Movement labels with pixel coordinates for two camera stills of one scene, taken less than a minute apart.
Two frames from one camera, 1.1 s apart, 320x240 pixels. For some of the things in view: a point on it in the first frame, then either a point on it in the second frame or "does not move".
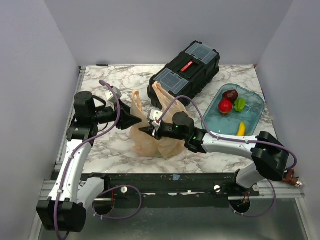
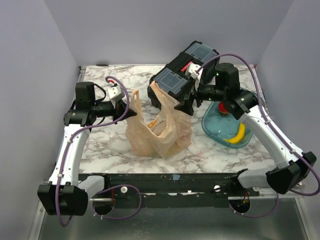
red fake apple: x=225 y=106 does not move
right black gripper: x=152 y=131 → x=185 y=106
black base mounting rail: x=175 y=189 does not move
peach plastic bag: x=144 y=142 does not move
